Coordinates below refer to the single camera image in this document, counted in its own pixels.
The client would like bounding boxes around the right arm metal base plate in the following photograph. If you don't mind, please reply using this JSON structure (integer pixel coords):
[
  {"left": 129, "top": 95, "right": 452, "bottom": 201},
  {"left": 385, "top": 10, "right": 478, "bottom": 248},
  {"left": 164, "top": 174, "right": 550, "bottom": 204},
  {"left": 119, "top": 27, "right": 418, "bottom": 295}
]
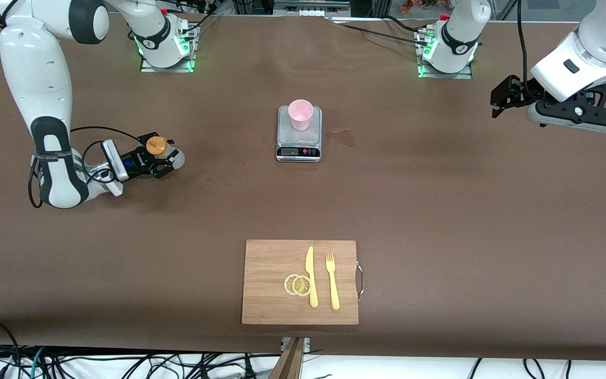
[{"left": 140, "top": 21, "right": 197, "bottom": 73}]

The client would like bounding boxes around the bamboo cutting board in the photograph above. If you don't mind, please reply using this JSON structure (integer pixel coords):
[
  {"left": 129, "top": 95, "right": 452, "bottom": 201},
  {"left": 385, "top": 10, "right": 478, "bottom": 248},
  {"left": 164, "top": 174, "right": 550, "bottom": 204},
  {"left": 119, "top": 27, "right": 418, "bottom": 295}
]
[{"left": 241, "top": 240, "right": 364, "bottom": 325}]

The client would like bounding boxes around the pink plastic cup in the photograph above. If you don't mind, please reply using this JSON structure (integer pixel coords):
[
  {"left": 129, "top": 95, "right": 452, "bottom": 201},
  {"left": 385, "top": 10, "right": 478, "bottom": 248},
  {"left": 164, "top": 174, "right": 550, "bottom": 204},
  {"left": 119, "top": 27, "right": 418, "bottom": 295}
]
[{"left": 288, "top": 99, "right": 314, "bottom": 131}]

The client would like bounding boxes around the yellow plastic fork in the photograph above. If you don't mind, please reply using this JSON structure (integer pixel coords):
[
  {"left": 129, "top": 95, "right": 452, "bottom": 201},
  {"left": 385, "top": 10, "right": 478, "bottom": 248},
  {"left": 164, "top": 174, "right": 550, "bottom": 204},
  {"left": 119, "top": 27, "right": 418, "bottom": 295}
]
[{"left": 326, "top": 253, "right": 340, "bottom": 311}]

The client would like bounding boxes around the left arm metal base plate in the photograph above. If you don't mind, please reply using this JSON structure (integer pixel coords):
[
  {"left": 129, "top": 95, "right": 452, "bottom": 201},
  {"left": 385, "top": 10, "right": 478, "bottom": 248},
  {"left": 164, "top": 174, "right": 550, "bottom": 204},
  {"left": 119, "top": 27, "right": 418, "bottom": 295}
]
[{"left": 418, "top": 26, "right": 473, "bottom": 79}]

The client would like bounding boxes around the black base power cable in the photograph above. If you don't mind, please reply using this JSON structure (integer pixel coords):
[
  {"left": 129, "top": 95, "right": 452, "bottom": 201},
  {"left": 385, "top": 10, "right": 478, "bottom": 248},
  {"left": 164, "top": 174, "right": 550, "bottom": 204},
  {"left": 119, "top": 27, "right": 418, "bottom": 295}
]
[
  {"left": 329, "top": 16, "right": 432, "bottom": 48},
  {"left": 179, "top": 0, "right": 222, "bottom": 43}
]

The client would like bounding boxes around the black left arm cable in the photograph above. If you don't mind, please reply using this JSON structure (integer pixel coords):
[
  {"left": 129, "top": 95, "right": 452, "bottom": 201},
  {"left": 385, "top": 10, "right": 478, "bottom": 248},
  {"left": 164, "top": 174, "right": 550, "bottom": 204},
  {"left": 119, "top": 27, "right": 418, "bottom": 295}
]
[{"left": 516, "top": 0, "right": 534, "bottom": 96}]

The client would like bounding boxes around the teal floor cable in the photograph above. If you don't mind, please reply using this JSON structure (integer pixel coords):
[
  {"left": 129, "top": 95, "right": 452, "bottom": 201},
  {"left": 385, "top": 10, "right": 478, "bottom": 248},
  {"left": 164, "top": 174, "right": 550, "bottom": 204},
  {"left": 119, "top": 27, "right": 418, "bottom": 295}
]
[{"left": 28, "top": 346, "right": 46, "bottom": 379}]

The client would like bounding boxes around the silver digital kitchen scale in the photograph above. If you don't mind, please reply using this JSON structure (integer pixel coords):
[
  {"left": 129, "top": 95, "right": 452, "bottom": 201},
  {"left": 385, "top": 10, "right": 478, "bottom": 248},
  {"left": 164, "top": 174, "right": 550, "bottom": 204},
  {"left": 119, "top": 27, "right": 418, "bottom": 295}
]
[{"left": 276, "top": 105, "right": 323, "bottom": 163}]

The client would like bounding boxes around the white power strip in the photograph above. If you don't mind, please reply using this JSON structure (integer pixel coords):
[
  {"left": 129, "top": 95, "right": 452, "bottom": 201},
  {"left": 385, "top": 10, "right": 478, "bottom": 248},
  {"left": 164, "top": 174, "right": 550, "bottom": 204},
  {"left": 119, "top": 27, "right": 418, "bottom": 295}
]
[{"left": 274, "top": 0, "right": 351, "bottom": 17}]

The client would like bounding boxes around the translucent orange-capped sauce bottle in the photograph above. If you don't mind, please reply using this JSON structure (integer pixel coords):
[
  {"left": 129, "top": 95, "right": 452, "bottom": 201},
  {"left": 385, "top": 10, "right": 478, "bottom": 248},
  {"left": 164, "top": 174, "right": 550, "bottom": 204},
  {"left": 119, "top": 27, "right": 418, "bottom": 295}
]
[{"left": 146, "top": 136, "right": 186, "bottom": 171}]

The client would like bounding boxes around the wooden post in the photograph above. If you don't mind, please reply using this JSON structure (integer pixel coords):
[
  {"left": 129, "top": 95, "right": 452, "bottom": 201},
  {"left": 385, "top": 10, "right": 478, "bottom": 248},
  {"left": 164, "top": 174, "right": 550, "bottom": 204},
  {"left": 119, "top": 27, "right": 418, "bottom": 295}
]
[{"left": 269, "top": 337, "right": 306, "bottom": 379}]

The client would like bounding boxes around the yellow plastic knife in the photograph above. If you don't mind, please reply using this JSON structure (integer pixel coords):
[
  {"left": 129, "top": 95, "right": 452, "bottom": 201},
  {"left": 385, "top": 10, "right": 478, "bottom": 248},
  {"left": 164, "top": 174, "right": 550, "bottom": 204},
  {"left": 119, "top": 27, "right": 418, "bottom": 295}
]
[{"left": 306, "top": 246, "right": 318, "bottom": 308}]

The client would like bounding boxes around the small metal bracket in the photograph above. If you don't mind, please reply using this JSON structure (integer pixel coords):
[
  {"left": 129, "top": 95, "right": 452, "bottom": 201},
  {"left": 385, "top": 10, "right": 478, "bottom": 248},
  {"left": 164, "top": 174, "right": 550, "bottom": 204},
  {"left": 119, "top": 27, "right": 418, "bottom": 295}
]
[{"left": 280, "top": 337, "right": 310, "bottom": 353}]

